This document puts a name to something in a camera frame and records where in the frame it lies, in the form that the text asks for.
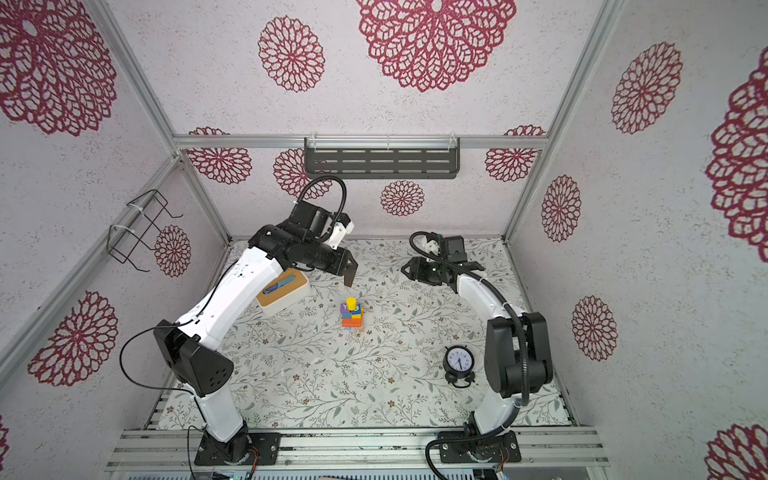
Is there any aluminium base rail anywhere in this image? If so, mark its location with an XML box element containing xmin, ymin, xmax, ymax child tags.
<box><xmin>105</xmin><ymin>426</ymin><xmax>610</xmax><ymax>473</ymax></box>

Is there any grey wall shelf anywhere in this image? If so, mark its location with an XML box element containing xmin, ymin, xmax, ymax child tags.
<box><xmin>303</xmin><ymin>137</ymin><xmax>461</xmax><ymax>180</ymax></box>

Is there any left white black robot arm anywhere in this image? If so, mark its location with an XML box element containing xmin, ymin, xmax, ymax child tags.
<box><xmin>153</xmin><ymin>200</ymin><xmax>357</xmax><ymax>465</ymax></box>

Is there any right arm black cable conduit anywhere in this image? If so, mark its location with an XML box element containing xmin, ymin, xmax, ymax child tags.
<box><xmin>409</xmin><ymin>231</ymin><xmax>532</xmax><ymax>480</ymax></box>

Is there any black wire wall rack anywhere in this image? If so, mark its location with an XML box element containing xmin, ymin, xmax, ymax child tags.
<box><xmin>105</xmin><ymin>189</ymin><xmax>183</xmax><ymax>273</ymax></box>

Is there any black alarm clock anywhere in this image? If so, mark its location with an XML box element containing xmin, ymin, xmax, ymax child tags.
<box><xmin>442</xmin><ymin>345</ymin><xmax>475</xmax><ymax>389</ymax></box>

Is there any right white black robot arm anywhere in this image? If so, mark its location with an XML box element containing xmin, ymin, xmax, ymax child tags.
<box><xmin>401</xmin><ymin>231</ymin><xmax>554</xmax><ymax>437</ymax></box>

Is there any red wooden block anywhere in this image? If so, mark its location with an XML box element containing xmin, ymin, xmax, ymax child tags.
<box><xmin>342</xmin><ymin>318</ymin><xmax>363</xmax><ymax>328</ymax></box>

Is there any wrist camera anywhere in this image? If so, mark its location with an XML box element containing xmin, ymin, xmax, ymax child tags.
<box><xmin>327</xmin><ymin>213</ymin><xmax>354</xmax><ymax>249</ymax></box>
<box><xmin>415</xmin><ymin>235</ymin><xmax>440</xmax><ymax>256</ymax></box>

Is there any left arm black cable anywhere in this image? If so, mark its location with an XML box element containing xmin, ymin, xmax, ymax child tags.
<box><xmin>118</xmin><ymin>175</ymin><xmax>349</xmax><ymax>478</ymax></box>

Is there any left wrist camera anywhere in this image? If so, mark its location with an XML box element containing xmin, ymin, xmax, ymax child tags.
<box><xmin>327</xmin><ymin>213</ymin><xmax>354</xmax><ymax>249</ymax></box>

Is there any white wooden-lid tissue box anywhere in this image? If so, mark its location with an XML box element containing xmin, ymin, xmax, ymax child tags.
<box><xmin>257</xmin><ymin>268</ymin><xmax>312</xmax><ymax>318</ymax></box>

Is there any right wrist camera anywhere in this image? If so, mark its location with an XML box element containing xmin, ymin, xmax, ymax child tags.
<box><xmin>415</xmin><ymin>235</ymin><xmax>440</xmax><ymax>256</ymax></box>

